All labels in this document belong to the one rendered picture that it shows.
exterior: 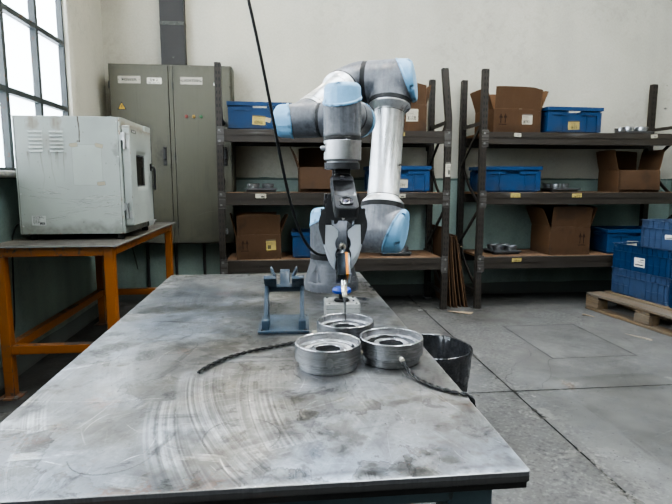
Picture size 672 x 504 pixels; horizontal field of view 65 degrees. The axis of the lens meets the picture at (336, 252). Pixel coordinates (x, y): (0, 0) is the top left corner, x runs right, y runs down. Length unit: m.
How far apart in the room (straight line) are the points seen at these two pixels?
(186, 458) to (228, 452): 0.04
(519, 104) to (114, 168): 3.26
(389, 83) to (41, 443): 1.15
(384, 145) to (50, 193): 2.14
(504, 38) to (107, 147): 3.74
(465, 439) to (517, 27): 5.06
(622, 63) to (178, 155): 4.21
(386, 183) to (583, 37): 4.55
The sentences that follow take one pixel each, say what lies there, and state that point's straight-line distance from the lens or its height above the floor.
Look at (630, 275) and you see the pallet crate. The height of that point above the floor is 0.32.
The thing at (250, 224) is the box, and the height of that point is 0.74.
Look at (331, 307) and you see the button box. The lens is 1.08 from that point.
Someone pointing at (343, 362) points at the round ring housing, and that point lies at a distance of 0.81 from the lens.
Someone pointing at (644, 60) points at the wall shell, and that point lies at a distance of 6.10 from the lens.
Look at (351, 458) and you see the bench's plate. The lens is 0.61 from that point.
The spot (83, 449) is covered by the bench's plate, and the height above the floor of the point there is 0.80.
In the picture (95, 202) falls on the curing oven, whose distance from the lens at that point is 3.09.
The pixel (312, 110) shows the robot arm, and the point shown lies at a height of 1.24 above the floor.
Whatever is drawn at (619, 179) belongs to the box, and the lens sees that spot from 5.29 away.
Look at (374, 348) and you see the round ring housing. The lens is 0.85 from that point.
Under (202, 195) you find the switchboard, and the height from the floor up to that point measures 0.97.
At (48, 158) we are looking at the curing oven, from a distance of 3.17.
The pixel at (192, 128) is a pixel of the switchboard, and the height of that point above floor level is 1.53.
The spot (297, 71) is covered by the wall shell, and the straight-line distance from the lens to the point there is 4.98.
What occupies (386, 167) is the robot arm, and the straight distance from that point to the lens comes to 1.41.
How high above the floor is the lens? 1.10
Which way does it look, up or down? 8 degrees down
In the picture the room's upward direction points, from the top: straight up
